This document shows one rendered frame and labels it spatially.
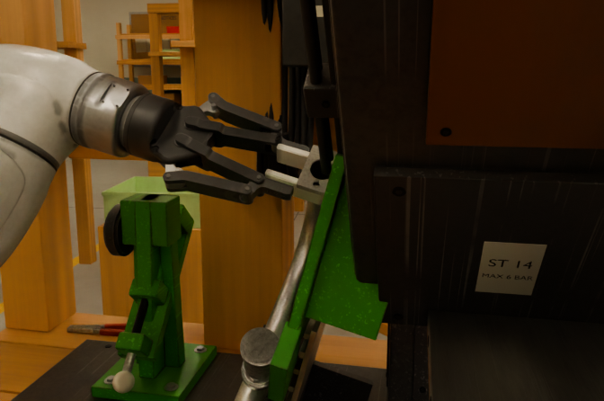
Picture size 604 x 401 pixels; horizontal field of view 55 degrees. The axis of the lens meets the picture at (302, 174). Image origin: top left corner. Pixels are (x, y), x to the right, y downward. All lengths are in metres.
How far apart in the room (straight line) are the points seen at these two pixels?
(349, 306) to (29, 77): 0.43
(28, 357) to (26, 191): 0.46
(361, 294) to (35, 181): 0.37
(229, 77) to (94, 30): 10.92
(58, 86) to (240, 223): 0.38
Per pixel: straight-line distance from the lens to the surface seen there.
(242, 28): 0.90
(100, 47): 11.75
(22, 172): 0.68
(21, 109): 0.70
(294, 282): 0.70
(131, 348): 0.82
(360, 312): 0.55
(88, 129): 0.68
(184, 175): 0.63
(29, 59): 0.73
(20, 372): 1.05
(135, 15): 11.46
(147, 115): 0.65
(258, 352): 0.57
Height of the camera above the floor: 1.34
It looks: 10 degrees down
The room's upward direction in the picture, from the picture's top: straight up
